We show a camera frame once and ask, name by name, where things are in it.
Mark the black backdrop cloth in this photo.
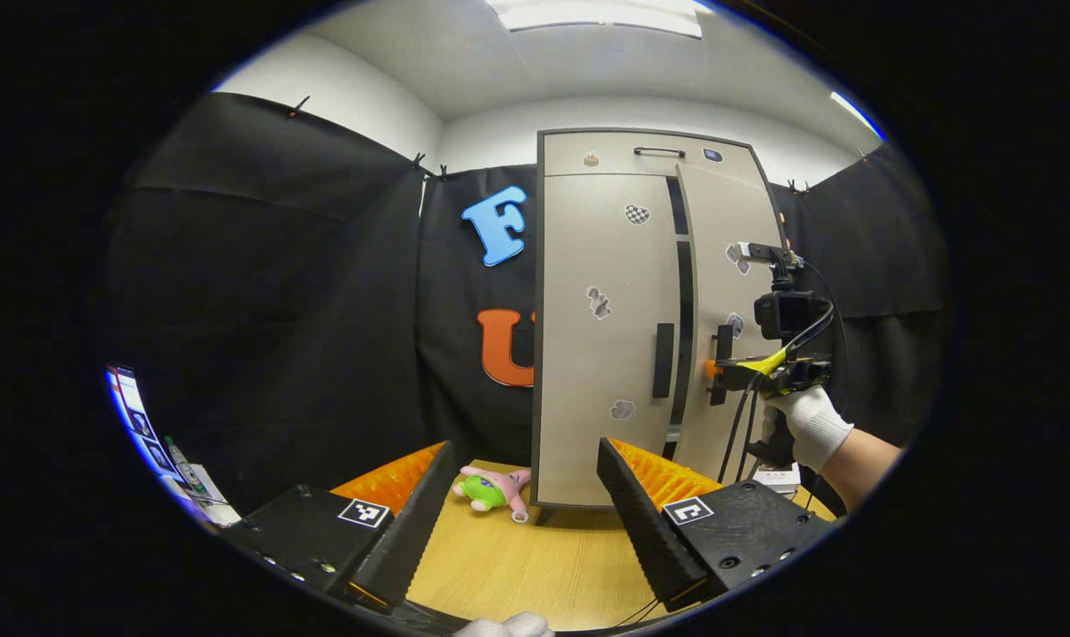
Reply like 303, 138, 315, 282
101, 91, 951, 518

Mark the grey shoe cabinet door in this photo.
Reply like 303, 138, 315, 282
674, 162, 788, 486
539, 173, 686, 510

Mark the printed picture sheet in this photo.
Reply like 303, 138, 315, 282
105, 365, 190, 514

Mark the small green bottle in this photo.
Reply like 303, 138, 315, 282
163, 435, 210, 496

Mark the large ceiling light panel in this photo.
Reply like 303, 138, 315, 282
486, 0, 704, 39

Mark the green and pink plush toy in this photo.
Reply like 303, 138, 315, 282
452, 465, 533, 524

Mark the white paper box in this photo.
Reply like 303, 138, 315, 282
189, 463, 243, 529

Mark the grey cabinet drawer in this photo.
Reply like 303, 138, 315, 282
543, 133, 759, 178

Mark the grey double-door shoe cabinet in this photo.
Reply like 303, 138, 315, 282
531, 128, 797, 523

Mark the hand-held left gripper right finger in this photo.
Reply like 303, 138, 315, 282
597, 437, 836, 613

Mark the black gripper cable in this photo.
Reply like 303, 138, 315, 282
717, 386, 761, 486

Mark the stack of white booklets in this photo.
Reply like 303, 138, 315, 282
751, 462, 803, 495

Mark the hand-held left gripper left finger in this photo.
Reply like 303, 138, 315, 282
220, 441, 458, 616

